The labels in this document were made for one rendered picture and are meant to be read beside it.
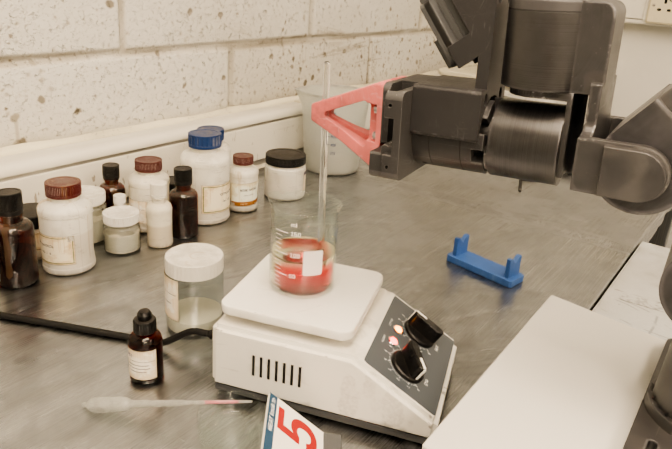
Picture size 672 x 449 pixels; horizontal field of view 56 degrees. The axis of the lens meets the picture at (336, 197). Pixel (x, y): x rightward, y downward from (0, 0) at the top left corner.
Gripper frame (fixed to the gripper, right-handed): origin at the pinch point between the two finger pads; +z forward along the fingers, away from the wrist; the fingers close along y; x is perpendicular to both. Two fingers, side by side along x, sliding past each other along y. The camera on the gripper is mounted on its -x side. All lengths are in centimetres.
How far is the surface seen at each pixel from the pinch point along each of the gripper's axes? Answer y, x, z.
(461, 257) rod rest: -30.7, 23.8, -4.8
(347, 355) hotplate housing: 6.0, 18.2, -6.2
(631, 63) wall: -138, 7, -15
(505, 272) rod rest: -28.2, 23.4, -11.2
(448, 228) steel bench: -41.9, 24.5, 0.7
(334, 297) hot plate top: 1.4, 16.1, -2.5
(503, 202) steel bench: -59, 25, -3
